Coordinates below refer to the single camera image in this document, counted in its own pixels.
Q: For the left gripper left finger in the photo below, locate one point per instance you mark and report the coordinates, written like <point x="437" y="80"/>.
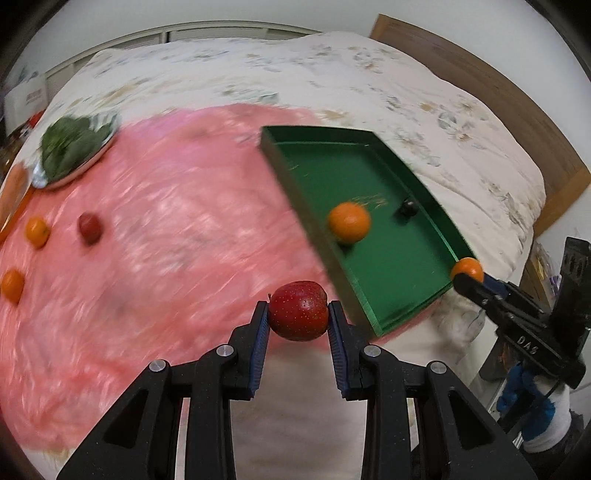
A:
<point x="250" y="343"/>

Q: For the red apple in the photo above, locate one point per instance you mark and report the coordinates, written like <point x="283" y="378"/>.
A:
<point x="90" y="227"/>
<point x="298" y="311"/>

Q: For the striped white plate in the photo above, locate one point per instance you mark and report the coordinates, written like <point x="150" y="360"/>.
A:
<point x="38" y="179"/>

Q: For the small orange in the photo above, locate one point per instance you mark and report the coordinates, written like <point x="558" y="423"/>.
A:
<point x="468" y="266"/>
<point x="37" y="232"/>

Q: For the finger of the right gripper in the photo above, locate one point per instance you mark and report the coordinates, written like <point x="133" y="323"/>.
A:
<point x="471" y="288"/>

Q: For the carrot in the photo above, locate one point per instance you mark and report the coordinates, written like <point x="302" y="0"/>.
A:
<point x="14" y="181"/>

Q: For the large orange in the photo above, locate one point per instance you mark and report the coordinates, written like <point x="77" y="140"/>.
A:
<point x="349" y="222"/>

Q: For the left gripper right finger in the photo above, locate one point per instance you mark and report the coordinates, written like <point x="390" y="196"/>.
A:
<point x="347" y="345"/>

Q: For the orange white plate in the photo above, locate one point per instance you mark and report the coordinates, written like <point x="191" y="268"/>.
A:
<point x="18" y="205"/>

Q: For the dark plum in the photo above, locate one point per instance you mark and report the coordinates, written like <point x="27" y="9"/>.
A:
<point x="408" y="209"/>

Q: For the green leafy vegetable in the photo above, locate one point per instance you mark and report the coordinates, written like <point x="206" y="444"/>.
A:
<point x="69" y="142"/>

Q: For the pink plastic sheet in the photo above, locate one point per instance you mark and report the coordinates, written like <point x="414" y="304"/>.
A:
<point x="195" y="231"/>

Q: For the right blue white gloved hand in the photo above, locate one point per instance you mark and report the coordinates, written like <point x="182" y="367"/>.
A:
<point x="547" y="418"/>

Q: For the wooden headboard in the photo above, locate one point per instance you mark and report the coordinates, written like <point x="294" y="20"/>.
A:
<point x="566" y="176"/>

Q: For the green tray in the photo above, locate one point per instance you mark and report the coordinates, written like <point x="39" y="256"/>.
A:
<point x="387" y="244"/>

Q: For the white cardboard box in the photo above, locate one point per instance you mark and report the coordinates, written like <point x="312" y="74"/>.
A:
<point x="25" y="100"/>

